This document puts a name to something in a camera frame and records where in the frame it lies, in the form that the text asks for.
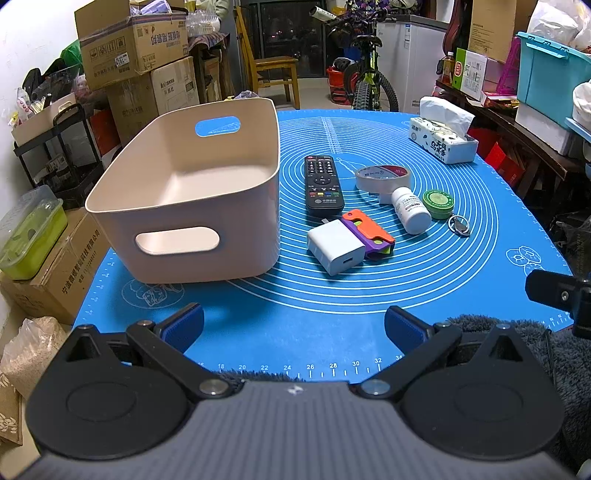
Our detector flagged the metal key ring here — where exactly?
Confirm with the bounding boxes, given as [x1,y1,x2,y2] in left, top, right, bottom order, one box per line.
[445,214,472,238]

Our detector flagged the green ointment tin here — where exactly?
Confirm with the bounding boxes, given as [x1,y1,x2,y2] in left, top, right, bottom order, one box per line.
[422,189,455,220]

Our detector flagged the white pill bottle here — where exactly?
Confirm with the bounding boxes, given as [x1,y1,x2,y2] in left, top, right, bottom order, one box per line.
[391,186,432,235]

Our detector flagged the orange purple folding toy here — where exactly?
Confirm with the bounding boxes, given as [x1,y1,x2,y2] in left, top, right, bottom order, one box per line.
[341,209,396,259]

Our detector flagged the beige plastic storage bin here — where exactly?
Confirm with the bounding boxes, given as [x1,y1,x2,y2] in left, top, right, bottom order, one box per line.
[85,98,280,284]

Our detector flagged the beige tape roll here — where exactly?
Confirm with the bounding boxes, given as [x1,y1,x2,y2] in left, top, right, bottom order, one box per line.
[356,165,412,204]

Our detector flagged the white usb wall charger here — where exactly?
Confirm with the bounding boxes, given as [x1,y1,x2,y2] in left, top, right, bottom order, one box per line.
[307,220,366,276]

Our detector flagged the black tv remote control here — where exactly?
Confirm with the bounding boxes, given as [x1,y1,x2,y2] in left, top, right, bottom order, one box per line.
[304,155,345,217]

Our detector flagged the clear bag of grain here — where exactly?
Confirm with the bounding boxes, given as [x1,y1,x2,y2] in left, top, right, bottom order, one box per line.
[1,316,68,399]

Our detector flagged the brown paper bag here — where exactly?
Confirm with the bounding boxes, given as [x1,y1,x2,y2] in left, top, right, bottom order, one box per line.
[0,374,23,445]

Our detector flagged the brown cardboard box under container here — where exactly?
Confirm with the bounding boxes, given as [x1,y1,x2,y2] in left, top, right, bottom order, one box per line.
[1,208,110,325]

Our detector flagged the green plastic lidded container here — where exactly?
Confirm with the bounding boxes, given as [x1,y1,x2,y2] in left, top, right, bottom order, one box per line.
[0,185,68,281]

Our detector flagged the blue silicone baking mat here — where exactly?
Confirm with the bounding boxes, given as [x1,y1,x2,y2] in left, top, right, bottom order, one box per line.
[76,110,571,382]

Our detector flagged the teal plastic storage crate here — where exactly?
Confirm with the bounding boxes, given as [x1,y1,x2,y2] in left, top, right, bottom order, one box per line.
[517,32,591,128]

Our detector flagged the black metal shelf rack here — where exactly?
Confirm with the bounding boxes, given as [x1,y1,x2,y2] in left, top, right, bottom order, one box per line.
[13,102,104,210]

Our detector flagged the white freezer cabinet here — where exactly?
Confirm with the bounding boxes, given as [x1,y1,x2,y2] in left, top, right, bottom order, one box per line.
[377,15,448,114]

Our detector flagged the lower stacked cardboard box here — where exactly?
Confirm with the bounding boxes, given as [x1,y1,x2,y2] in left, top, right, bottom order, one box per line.
[105,56,199,146]

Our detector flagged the stacked cardboard box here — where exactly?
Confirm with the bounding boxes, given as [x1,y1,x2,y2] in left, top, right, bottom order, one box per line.
[105,56,199,146]
[74,0,188,90]

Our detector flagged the green black bicycle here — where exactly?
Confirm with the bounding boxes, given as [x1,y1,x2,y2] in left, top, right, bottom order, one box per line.
[310,1,399,112]

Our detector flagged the red bucket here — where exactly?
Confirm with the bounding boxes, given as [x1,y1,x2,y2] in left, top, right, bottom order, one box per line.
[327,67,351,105]

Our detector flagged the top stacked cardboard box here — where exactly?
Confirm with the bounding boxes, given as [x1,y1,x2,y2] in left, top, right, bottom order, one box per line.
[74,0,188,90]

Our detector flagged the wooden chair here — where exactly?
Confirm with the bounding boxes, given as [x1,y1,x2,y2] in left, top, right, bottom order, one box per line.
[233,7,301,110]

